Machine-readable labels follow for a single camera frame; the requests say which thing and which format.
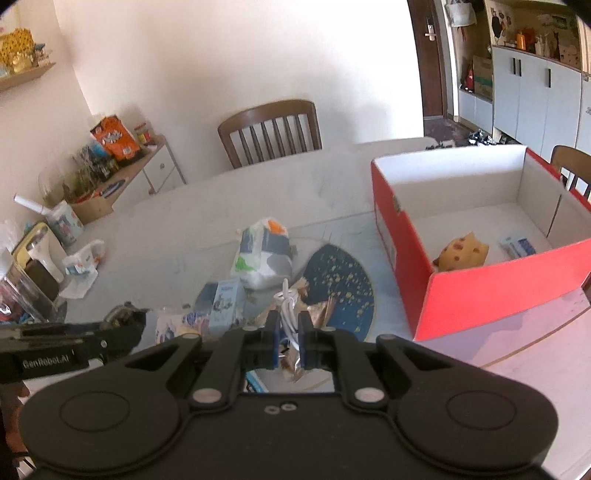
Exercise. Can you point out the white tissue pack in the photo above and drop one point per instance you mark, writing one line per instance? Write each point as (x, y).
(263, 259)

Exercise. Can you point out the cardboard box on cabinet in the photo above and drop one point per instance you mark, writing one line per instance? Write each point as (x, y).
(77, 188)

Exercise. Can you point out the beige crinkled snack bag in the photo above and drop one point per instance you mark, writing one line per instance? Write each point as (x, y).
(289, 304)

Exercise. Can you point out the person left hand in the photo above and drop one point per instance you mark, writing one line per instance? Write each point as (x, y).
(11, 406)

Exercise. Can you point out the white yellow appliance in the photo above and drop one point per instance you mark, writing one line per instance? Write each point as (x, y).
(40, 254)

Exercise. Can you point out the brown wooden chair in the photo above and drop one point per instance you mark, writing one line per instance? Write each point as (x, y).
(270, 131)
(572, 165)

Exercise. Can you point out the white wall cabinet unit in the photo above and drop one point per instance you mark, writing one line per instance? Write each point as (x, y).
(535, 101)

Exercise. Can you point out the blueberry bread packet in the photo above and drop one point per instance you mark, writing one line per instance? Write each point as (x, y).
(171, 324)

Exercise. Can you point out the red cardboard shoe box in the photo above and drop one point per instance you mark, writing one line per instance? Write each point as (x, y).
(477, 234)

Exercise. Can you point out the light blue carton box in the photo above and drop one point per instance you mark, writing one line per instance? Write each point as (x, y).
(221, 305)

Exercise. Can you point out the cardboard box by cabinet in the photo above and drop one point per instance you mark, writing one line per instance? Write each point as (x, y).
(483, 77)

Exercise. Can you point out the white patterned plastic bag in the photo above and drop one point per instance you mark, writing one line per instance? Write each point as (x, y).
(81, 270)

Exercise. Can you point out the orange snack bag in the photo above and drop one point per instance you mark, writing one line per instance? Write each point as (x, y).
(115, 139)

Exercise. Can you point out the white side cabinet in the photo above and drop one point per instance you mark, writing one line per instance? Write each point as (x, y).
(155, 173)

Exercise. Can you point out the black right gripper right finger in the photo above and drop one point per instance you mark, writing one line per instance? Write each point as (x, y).
(446, 411)

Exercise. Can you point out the dark brown door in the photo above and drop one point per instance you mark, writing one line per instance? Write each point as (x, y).
(430, 57)

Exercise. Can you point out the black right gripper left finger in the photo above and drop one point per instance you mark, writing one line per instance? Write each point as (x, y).
(121, 414)

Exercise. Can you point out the small blue white box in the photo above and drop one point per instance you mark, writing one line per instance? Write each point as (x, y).
(517, 247)

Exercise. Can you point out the yellow spotted squishy toy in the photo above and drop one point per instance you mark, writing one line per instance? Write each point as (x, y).
(462, 253)

